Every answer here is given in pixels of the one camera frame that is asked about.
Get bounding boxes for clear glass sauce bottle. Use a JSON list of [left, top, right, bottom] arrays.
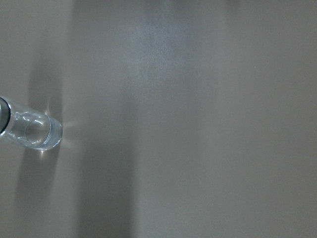
[[0, 96, 62, 151]]

